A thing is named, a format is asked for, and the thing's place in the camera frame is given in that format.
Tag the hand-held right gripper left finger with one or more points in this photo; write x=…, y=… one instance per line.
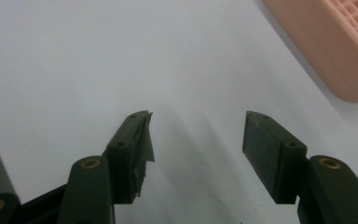
x=126, y=161

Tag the pink plastic basket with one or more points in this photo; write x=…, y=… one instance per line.
x=332, y=43

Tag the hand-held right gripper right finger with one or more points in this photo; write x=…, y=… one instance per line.
x=279, y=161

